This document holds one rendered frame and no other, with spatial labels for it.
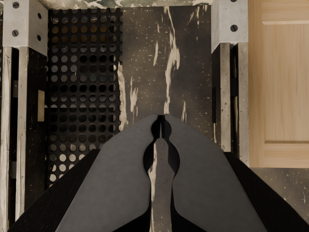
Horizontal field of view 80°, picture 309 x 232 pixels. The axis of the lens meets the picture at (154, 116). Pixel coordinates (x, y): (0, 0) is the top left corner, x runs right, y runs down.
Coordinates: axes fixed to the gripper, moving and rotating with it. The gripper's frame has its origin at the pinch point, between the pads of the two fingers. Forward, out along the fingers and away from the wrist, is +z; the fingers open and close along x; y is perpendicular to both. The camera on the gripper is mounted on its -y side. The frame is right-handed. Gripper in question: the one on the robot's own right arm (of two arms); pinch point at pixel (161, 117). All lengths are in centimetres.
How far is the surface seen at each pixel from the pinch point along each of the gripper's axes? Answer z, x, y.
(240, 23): 34.6, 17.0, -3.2
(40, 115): 29.5, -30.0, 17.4
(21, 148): 21.0, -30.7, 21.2
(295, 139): 25.9, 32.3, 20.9
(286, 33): 39.4, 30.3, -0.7
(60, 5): 45, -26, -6
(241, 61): 30.3, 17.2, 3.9
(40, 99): 31.5, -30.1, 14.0
